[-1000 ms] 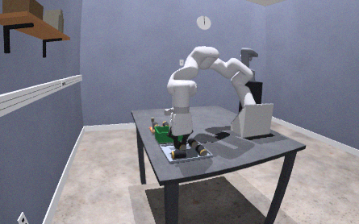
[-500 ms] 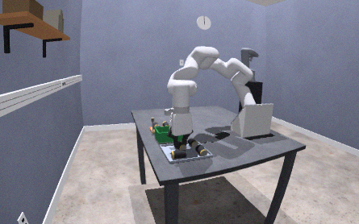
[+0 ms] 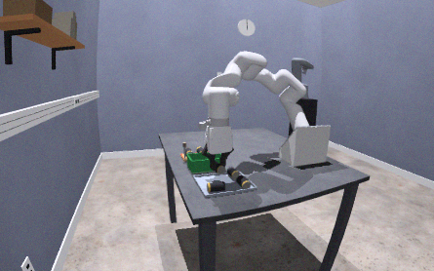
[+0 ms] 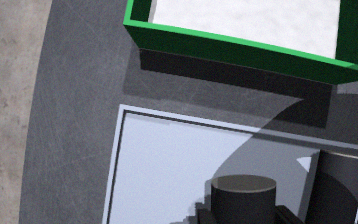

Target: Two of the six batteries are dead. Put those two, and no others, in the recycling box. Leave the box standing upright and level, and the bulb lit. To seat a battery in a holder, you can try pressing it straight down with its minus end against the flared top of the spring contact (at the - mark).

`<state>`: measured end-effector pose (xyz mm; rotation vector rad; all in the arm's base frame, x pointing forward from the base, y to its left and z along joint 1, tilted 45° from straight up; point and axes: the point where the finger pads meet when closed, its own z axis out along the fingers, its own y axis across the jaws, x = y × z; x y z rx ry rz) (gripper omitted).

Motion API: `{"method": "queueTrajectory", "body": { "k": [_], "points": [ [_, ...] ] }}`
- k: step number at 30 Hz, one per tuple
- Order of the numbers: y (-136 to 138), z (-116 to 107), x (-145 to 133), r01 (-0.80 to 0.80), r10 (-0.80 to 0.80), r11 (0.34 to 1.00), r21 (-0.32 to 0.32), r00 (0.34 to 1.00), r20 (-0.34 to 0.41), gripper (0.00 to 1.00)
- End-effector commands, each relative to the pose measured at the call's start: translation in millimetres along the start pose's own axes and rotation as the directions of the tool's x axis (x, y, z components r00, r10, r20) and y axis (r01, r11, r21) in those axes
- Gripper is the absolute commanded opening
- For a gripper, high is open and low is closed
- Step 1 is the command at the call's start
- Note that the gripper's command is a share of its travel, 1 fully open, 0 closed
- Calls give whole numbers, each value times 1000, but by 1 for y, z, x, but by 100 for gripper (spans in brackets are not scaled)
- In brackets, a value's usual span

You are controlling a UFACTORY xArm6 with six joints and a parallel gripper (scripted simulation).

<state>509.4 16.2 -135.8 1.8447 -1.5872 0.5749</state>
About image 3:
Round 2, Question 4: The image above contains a green open-top box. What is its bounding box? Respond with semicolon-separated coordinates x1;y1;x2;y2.
187;153;221;174

